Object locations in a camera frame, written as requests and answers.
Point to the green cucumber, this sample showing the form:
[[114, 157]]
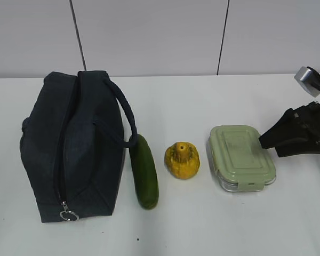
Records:
[[144, 174]]

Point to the yellow toy pumpkin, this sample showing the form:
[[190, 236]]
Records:
[[182, 160]]

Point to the green lidded glass container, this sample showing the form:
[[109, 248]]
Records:
[[240, 163]]

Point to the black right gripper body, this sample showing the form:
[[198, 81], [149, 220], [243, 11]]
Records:
[[308, 118]]

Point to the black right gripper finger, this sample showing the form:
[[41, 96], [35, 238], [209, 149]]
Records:
[[285, 132], [298, 146]]

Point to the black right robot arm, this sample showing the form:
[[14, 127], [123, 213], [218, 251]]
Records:
[[297, 132]]

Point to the dark blue fabric lunch bag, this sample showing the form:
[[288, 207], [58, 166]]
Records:
[[73, 145]]

